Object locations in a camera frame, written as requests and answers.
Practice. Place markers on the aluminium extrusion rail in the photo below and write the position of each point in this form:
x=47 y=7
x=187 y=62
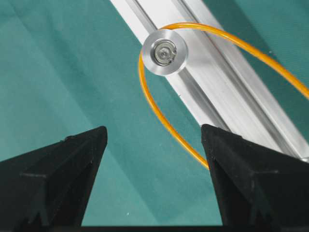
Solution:
x=218 y=85

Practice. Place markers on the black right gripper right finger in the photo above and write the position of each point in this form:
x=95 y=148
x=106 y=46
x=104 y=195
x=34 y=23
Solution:
x=257 y=189

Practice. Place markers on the orange rubber band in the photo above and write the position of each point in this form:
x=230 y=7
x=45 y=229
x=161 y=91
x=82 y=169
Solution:
x=227 y=36

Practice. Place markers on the silver shaft pulley near left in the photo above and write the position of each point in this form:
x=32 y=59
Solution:
x=164 y=52

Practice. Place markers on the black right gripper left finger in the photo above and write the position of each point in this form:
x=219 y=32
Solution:
x=50 y=186

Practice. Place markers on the green table cloth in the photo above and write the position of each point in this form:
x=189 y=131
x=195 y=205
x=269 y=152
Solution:
x=68 y=66

